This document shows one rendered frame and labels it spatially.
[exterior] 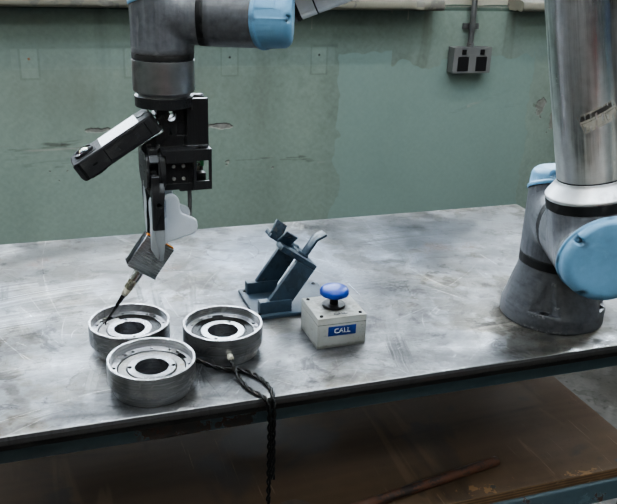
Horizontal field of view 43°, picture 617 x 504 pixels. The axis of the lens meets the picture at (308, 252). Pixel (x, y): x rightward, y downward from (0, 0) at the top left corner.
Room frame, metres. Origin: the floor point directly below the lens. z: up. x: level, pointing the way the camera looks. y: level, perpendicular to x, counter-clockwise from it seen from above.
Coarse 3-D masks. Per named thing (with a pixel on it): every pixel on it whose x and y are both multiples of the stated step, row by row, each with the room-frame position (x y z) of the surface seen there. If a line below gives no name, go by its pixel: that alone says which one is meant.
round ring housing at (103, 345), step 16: (128, 304) 0.97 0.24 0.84; (144, 304) 0.97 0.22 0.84; (96, 320) 0.94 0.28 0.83; (128, 320) 0.95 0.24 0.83; (144, 320) 0.95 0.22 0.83; (160, 320) 0.95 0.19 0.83; (96, 336) 0.88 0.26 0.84; (112, 336) 0.90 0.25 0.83; (128, 336) 0.90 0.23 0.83; (144, 336) 0.88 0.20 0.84; (160, 336) 0.90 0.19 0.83; (96, 352) 0.90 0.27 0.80
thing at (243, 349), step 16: (192, 320) 0.95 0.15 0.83; (224, 320) 0.96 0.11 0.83; (256, 320) 0.95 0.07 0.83; (192, 336) 0.89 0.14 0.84; (208, 336) 0.91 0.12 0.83; (224, 336) 0.95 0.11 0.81; (256, 336) 0.90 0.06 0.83; (208, 352) 0.88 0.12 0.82; (224, 352) 0.88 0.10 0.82; (240, 352) 0.88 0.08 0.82; (256, 352) 0.92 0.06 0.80
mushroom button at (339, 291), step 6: (324, 288) 0.98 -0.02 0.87; (330, 288) 0.98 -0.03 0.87; (336, 288) 0.98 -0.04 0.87; (342, 288) 0.98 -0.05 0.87; (324, 294) 0.97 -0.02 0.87; (330, 294) 0.96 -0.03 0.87; (336, 294) 0.96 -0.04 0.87; (342, 294) 0.97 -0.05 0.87; (348, 294) 0.98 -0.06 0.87; (330, 300) 0.98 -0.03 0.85; (336, 300) 0.98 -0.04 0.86
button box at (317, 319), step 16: (304, 304) 0.99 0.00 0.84; (320, 304) 0.99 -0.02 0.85; (352, 304) 0.99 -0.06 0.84; (304, 320) 0.99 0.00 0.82; (320, 320) 0.94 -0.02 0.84; (336, 320) 0.95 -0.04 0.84; (352, 320) 0.95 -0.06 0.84; (320, 336) 0.94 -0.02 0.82; (336, 336) 0.95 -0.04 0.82; (352, 336) 0.96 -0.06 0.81
